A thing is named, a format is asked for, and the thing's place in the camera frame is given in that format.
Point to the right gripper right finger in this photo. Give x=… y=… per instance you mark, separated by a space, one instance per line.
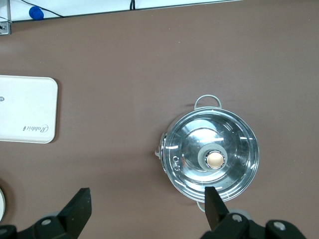
x=214 y=211

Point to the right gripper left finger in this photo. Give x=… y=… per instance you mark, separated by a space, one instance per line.
x=74 y=211

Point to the cream round plate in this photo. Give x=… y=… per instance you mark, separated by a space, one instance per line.
x=2 y=203

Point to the cream rectangular tray rabbit print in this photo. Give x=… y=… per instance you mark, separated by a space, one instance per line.
x=27 y=107

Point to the glass pot lid with knob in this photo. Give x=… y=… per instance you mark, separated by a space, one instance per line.
x=197 y=139

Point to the blue round object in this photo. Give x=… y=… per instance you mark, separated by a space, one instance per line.
x=36 y=13

